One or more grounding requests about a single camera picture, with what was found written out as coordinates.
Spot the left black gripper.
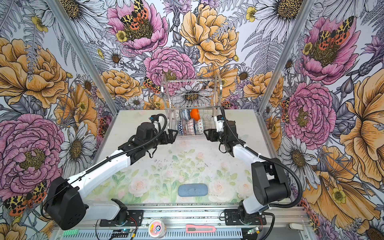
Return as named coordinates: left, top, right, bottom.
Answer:
left=144, top=129, right=178, bottom=150

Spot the green patterned ceramic bowl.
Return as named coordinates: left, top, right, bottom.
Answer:
left=195, top=119, right=205, bottom=135

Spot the red patterned ceramic bowl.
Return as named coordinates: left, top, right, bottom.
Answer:
left=177, top=120, right=187, bottom=136

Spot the dark blue patterned bowl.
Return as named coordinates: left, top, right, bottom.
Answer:
left=186, top=119, right=197, bottom=136

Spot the white black lattice bowl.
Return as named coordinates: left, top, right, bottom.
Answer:
left=173, top=110, right=181, bottom=121

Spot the blue floral ceramic bowl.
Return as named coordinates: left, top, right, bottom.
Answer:
left=180, top=109, right=191, bottom=121

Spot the orange plastic bowl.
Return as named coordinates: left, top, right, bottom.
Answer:
left=190, top=109, right=201, bottom=121

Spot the steel wire dish rack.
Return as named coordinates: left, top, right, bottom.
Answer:
left=161, top=73, right=224, bottom=137

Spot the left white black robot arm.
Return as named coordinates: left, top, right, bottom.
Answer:
left=42, top=122, right=178, bottom=230

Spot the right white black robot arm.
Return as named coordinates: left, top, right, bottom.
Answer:
left=204, top=115, right=295, bottom=224

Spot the blue grey sponge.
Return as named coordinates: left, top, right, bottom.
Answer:
left=178, top=184, right=208, bottom=198

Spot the round pink sticker tin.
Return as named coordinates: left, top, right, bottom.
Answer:
left=148, top=220, right=167, bottom=239

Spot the pink utility knife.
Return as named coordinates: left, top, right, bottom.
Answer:
left=186, top=224, right=217, bottom=234

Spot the small green circuit board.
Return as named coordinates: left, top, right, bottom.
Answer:
left=112, top=229, right=136, bottom=235

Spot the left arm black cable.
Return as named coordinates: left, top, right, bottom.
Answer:
left=41, top=113, right=168, bottom=223

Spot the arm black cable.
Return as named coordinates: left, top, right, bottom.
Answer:
left=41, top=113, right=168, bottom=223
left=220, top=107, right=304, bottom=240

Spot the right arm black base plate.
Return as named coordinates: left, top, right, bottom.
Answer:
left=224, top=209, right=267, bottom=226

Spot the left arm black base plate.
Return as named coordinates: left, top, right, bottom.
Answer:
left=100, top=210, right=144, bottom=227

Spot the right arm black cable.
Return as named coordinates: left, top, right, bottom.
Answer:
left=220, top=107, right=304, bottom=240

